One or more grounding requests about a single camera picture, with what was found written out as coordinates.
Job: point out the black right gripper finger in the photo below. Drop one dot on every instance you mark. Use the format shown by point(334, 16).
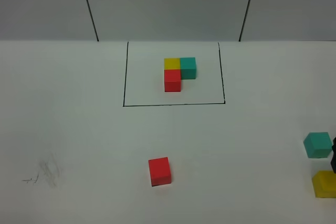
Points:
point(333, 159)

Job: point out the teal loose block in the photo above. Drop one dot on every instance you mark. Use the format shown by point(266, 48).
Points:
point(318, 145)

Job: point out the teal template block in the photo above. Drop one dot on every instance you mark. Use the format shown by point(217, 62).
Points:
point(188, 68)

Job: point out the red template block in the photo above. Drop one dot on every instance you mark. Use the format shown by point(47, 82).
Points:
point(172, 80)

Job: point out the yellow template block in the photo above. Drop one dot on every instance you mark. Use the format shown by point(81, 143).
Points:
point(172, 64)

